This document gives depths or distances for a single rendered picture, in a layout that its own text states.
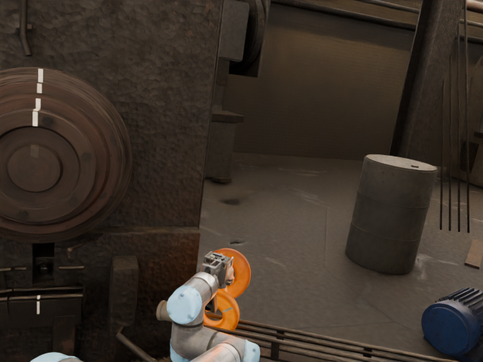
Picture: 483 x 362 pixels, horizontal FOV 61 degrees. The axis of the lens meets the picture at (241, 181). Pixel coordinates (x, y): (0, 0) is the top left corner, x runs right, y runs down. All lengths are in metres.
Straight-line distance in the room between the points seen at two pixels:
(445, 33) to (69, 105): 4.36
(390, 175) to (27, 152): 2.76
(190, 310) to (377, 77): 8.19
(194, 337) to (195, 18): 0.90
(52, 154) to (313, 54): 7.30
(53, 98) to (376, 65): 8.06
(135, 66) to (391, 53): 8.00
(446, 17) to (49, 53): 4.29
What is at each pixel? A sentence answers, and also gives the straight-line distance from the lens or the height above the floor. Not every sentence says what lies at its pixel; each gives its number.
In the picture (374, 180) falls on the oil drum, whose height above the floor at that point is 0.73.
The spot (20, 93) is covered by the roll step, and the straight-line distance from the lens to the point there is 1.16.
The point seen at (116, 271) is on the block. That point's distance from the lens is 1.30.
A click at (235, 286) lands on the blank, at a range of 1.29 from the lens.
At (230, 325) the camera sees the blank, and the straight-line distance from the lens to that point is 1.28.
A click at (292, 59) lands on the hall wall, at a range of 7.97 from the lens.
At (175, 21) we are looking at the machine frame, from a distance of 1.33.
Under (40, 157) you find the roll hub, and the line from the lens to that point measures 1.11.
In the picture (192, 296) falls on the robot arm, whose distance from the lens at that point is 0.98.
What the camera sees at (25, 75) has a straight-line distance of 1.18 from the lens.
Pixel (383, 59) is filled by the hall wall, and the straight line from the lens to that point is 8.97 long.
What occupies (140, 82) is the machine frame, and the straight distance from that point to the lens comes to 1.32.
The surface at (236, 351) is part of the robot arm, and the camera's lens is 0.97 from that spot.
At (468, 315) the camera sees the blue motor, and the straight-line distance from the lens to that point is 2.64.
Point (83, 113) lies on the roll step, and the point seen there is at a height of 1.25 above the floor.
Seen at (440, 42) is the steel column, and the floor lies 1.99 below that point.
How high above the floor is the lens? 1.40
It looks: 14 degrees down
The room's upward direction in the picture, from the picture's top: 8 degrees clockwise
